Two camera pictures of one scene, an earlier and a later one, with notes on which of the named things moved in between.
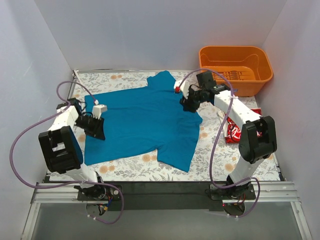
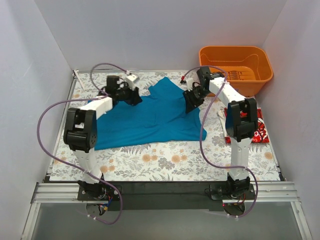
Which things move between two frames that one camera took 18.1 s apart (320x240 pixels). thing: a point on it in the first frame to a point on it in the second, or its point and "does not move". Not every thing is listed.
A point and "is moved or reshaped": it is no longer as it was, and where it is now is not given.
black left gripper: x=91 y=126 to x=133 y=96
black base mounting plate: x=165 y=196 does not move
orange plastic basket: x=247 y=67 does not move
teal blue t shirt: x=147 y=118 is moved or reshaped
